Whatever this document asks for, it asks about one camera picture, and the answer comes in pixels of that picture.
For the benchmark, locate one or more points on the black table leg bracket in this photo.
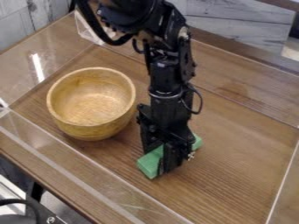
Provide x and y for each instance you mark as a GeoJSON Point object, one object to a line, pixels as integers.
{"type": "Point", "coordinates": [33, 196]}

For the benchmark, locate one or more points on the clear acrylic tray wall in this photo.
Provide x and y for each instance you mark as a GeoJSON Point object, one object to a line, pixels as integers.
{"type": "Point", "coordinates": [86, 186]}

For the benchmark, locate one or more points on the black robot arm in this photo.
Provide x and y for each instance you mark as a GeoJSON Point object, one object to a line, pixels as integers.
{"type": "Point", "coordinates": [153, 26]}

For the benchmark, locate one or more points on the clear acrylic corner bracket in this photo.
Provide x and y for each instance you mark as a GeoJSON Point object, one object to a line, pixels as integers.
{"type": "Point", "coordinates": [84, 30]}

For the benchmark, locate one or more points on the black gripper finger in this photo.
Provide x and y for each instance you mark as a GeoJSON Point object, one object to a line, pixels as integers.
{"type": "Point", "coordinates": [149, 133]}
{"type": "Point", "coordinates": [174, 153]}

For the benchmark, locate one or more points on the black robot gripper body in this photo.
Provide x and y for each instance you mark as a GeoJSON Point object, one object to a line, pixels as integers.
{"type": "Point", "coordinates": [170, 110]}

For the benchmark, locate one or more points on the green rectangular block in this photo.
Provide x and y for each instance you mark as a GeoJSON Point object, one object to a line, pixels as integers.
{"type": "Point", "coordinates": [146, 162]}

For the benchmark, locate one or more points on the brown wooden bowl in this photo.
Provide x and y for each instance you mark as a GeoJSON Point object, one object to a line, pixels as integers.
{"type": "Point", "coordinates": [92, 103]}

